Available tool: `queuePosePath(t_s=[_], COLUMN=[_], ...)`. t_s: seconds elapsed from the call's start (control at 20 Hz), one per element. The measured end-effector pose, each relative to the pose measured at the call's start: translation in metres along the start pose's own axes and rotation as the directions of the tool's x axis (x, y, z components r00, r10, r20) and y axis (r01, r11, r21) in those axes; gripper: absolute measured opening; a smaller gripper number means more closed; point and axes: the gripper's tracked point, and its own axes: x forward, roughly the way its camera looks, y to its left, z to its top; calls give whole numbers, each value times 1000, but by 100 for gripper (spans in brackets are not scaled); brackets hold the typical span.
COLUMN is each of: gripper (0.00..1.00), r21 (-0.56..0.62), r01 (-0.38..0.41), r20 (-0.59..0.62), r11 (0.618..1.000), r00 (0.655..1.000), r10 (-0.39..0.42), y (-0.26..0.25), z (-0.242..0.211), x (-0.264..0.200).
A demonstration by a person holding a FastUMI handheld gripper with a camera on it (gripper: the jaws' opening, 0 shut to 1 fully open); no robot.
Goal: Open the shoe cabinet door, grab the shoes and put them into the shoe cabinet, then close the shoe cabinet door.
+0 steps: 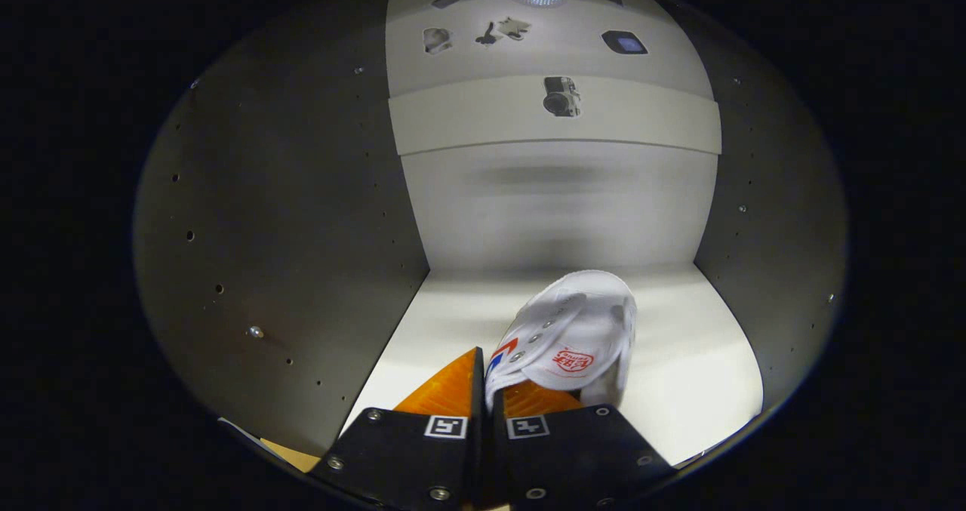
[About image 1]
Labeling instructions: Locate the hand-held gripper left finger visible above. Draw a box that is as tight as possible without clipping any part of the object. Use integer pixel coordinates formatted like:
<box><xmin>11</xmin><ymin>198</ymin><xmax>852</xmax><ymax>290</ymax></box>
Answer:
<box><xmin>309</xmin><ymin>346</ymin><xmax>485</xmax><ymax>511</ymax></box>

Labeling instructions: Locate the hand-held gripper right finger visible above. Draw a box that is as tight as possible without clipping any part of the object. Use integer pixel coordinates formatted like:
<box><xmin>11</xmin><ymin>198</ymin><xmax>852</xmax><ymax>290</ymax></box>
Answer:
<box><xmin>491</xmin><ymin>379</ymin><xmax>676</xmax><ymax>511</ymax></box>

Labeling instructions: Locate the white canvas shoe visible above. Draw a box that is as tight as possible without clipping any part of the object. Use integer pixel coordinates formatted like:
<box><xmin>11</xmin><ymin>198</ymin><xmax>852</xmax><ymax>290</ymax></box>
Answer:
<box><xmin>485</xmin><ymin>269</ymin><xmax>638</xmax><ymax>414</ymax></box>

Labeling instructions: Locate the dark grey shoe cabinet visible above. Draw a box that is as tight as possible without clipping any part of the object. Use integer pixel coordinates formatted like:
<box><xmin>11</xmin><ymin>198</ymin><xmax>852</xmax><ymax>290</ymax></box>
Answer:
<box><xmin>132</xmin><ymin>0</ymin><xmax>850</xmax><ymax>489</ymax></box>

